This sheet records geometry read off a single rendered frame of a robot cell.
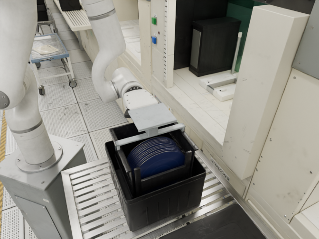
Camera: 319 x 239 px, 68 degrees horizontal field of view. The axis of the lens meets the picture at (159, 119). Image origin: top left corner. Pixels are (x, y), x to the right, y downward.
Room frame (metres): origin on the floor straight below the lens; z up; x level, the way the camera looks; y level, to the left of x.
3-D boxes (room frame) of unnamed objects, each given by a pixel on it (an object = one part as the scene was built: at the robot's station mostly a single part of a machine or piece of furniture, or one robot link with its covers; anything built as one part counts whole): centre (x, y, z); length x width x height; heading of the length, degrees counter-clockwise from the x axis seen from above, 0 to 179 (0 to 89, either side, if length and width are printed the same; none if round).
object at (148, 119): (0.58, 0.03, 0.95); 0.24 x 0.20 x 0.32; 114
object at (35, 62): (3.03, 1.47, 0.24); 0.97 x 0.52 x 0.48; 28
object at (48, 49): (2.85, 1.41, 0.47); 0.31 x 0.23 x 0.02; 47
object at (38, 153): (0.74, 0.53, 0.85); 0.19 x 0.19 x 0.18
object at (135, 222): (0.57, 0.02, 0.85); 0.28 x 0.28 x 0.17; 24
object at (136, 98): (0.67, 0.07, 1.09); 0.11 x 0.10 x 0.07; 24
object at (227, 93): (1.16, -0.36, 0.89); 0.22 x 0.21 x 0.04; 116
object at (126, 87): (0.73, 0.09, 1.09); 0.09 x 0.03 x 0.08; 114
